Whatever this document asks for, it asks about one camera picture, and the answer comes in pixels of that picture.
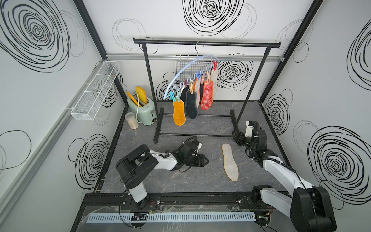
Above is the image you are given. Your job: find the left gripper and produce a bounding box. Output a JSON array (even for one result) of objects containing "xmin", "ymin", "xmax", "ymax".
[{"xmin": 183, "ymin": 154, "xmax": 210, "ymax": 167}]

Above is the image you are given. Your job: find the grey felt yellow-edged insole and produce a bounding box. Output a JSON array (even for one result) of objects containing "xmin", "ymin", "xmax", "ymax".
[{"xmin": 222, "ymin": 144, "xmax": 239, "ymax": 182}]

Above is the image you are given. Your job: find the black garment rack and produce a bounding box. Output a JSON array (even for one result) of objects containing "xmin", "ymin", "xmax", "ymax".
[{"xmin": 133, "ymin": 37, "xmax": 282, "ymax": 144}]

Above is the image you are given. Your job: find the orange fuzzy insole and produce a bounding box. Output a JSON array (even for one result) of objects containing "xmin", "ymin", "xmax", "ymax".
[{"xmin": 173, "ymin": 100, "xmax": 186, "ymax": 126}]

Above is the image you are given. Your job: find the light blue clip hanger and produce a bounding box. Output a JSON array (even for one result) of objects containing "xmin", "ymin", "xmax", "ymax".
[{"xmin": 161, "ymin": 40, "xmax": 226, "ymax": 100}]

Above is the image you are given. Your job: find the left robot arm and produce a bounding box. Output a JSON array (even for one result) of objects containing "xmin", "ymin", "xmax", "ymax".
[{"xmin": 116, "ymin": 136, "xmax": 209, "ymax": 203}]

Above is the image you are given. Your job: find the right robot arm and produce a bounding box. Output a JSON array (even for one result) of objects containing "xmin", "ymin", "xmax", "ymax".
[{"xmin": 232, "ymin": 121, "xmax": 337, "ymax": 232}]

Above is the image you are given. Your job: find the grey black-backed insole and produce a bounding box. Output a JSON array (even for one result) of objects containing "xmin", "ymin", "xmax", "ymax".
[{"xmin": 185, "ymin": 91, "xmax": 198, "ymax": 119}]

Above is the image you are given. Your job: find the red white patterned insole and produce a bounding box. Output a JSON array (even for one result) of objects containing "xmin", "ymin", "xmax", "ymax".
[{"xmin": 201, "ymin": 81, "xmax": 214, "ymax": 110}]

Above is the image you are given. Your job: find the teal clothespin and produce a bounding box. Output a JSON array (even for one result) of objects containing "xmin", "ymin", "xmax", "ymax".
[{"xmin": 169, "ymin": 91, "xmax": 176, "ymax": 102}]

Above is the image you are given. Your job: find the mint green toaster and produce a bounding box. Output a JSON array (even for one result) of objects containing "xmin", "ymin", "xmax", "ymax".
[{"xmin": 128, "ymin": 98, "xmax": 157, "ymax": 126}]

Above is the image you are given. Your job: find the grey orange-edged insole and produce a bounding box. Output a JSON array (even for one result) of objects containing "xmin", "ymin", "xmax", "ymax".
[{"xmin": 194, "ymin": 78, "xmax": 201, "ymax": 108}]

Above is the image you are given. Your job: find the tan clothespin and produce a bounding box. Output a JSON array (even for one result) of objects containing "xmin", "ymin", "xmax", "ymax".
[{"xmin": 189, "ymin": 82, "xmax": 194, "ymax": 94}]

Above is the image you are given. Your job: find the white knitted insole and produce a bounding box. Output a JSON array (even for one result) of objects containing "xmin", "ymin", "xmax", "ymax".
[{"xmin": 211, "ymin": 69, "xmax": 219, "ymax": 98}]

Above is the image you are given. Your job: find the translucent plastic cup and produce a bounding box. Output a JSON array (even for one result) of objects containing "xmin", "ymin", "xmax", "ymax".
[{"xmin": 125, "ymin": 112, "xmax": 139, "ymax": 130}]

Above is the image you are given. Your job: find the blue clothespin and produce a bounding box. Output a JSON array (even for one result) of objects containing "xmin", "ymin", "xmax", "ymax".
[{"xmin": 196, "ymin": 71, "xmax": 202, "ymax": 80}]

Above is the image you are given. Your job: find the red clothespin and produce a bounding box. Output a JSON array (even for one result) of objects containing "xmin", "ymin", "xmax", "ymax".
[{"xmin": 213, "ymin": 61, "xmax": 218, "ymax": 72}]

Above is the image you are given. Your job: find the yellow toast slice leaning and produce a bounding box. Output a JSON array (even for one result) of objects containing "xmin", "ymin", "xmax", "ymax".
[{"xmin": 127, "ymin": 92, "xmax": 144, "ymax": 108}]

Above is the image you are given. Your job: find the white slotted cable duct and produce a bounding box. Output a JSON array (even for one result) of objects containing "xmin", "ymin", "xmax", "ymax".
[{"xmin": 86, "ymin": 212, "xmax": 256, "ymax": 223}]

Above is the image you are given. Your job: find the black wire wall basket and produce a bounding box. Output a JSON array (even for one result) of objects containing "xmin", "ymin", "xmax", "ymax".
[{"xmin": 175, "ymin": 55, "xmax": 217, "ymax": 83}]

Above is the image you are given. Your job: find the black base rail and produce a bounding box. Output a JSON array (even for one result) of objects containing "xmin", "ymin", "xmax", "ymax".
[{"xmin": 81, "ymin": 191, "xmax": 273, "ymax": 211}]

